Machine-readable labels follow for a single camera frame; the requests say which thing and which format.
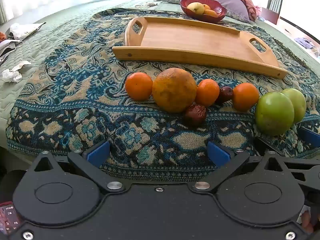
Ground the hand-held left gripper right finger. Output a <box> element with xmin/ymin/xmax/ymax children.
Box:
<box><xmin>192</xmin><ymin>141</ymin><xmax>288</xmax><ymax>193</ymax></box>

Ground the wooden tray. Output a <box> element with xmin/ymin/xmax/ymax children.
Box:
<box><xmin>112</xmin><ymin>16</ymin><xmax>288</xmax><ymax>80</ymax></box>

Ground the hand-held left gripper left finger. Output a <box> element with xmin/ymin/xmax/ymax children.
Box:
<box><xmin>31</xmin><ymin>140</ymin><xmax>125</xmax><ymax>193</ymax></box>

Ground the small orange tangerine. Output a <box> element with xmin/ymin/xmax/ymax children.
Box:
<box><xmin>125</xmin><ymin>72</ymin><xmax>153</xmax><ymax>102</ymax></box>
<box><xmin>195</xmin><ymin>79</ymin><xmax>220</xmax><ymax>107</ymax></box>
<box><xmin>232</xmin><ymin>83</ymin><xmax>260</xmax><ymax>112</ymax></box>

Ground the yellow pear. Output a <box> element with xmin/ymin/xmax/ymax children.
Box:
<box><xmin>187</xmin><ymin>2</ymin><xmax>205</xmax><ymax>15</ymax></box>

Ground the large orange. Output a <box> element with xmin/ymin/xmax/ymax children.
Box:
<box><xmin>152</xmin><ymin>68</ymin><xmax>197</xmax><ymax>113</ymax></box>

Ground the floral pillow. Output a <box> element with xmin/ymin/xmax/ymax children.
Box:
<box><xmin>225</xmin><ymin>9</ymin><xmax>251</xmax><ymax>23</ymax></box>

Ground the green quilted bedspread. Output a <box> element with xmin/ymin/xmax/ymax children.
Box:
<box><xmin>0</xmin><ymin>0</ymin><xmax>320</xmax><ymax>155</ymax></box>

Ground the dark red date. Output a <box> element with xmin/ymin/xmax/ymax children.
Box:
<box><xmin>184</xmin><ymin>104</ymin><xmax>207</xmax><ymax>127</ymax></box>
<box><xmin>215</xmin><ymin>86</ymin><xmax>234</xmax><ymax>105</ymax></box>

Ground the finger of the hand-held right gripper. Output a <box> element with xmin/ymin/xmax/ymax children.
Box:
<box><xmin>254</xmin><ymin>136</ymin><xmax>287</xmax><ymax>157</ymax></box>
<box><xmin>299</xmin><ymin>127</ymin><xmax>320</xmax><ymax>149</ymax></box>

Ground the white cloth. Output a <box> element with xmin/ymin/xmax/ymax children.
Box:
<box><xmin>0</xmin><ymin>39</ymin><xmax>23</xmax><ymax>64</ymax></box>

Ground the green apple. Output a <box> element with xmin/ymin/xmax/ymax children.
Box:
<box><xmin>281</xmin><ymin>88</ymin><xmax>307</xmax><ymax>124</ymax></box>
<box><xmin>255</xmin><ymin>92</ymin><xmax>295</xmax><ymax>136</ymax></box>

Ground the light blue cloth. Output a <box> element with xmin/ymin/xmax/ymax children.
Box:
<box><xmin>294</xmin><ymin>37</ymin><xmax>316</xmax><ymax>49</ymax></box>

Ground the person's right hand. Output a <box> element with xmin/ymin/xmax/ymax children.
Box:
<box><xmin>301</xmin><ymin>210</ymin><xmax>315</xmax><ymax>233</ymax></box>

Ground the brown wooden furniture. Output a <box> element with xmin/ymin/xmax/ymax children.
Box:
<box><xmin>260</xmin><ymin>7</ymin><xmax>281</xmax><ymax>25</ymax></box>

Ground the blue patterned blanket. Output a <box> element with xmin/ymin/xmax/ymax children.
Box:
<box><xmin>6</xmin><ymin>7</ymin><xmax>320</xmax><ymax>183</ymax></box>

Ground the red bowl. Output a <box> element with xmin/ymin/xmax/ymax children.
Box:
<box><xmin>180</xmin><ymin>0</ymin><xmax>227</xmax><ymax>23</ymax></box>

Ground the white crumpled tissue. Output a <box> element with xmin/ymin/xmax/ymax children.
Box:
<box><xmin>1</xmin><ymin>61</ymin><xmax>32</xmax><ymax>83</ymax></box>

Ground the red printed packet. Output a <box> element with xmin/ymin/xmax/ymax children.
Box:
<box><xmin>0</xmin><ymin>201</ymin><xmax>21</xmax><ymax>234</ymax></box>

